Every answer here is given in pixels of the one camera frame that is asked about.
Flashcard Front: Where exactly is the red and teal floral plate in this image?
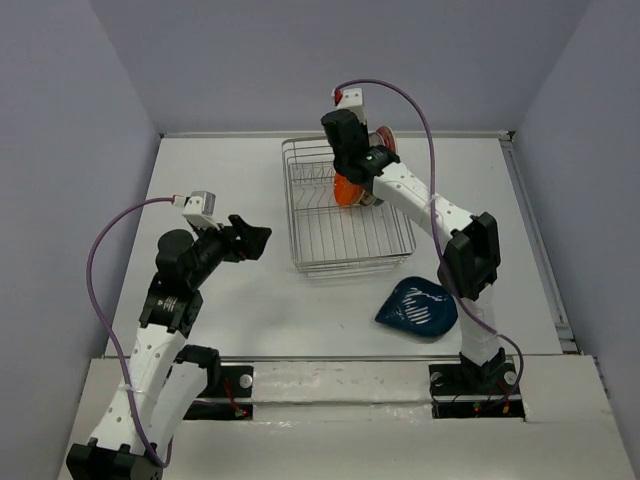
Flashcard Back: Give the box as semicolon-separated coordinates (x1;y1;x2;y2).
376;126;397;153

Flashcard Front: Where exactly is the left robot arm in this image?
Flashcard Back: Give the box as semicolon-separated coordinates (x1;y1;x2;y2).
66;215;272;479

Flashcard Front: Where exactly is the silver wire dish rack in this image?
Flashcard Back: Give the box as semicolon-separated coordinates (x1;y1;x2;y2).
281;137;416;277

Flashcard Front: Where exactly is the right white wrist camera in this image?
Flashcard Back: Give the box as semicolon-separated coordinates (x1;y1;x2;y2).
333;88;367;125

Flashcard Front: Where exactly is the orange plate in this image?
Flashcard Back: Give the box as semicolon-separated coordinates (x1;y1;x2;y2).
333;173;366;207

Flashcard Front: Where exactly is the navy blue shell dish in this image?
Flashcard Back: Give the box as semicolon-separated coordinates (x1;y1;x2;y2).
374;276;458;341

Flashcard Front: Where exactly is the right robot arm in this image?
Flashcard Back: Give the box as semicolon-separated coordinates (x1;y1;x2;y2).
321;109;505;393

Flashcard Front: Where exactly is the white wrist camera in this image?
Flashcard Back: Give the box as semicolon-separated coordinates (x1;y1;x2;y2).
172;191;217;229
333;88;367;125

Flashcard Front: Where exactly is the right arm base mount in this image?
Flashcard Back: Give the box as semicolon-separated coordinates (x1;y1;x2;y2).
429;362;525;420

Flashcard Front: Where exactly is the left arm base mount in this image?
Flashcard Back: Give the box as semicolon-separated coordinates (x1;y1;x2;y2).
183;364;254;421

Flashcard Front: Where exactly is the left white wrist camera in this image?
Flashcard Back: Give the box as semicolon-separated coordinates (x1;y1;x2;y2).
172;191;217;229

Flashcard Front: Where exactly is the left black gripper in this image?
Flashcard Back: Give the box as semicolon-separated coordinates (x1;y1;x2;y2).
187;215;271;288

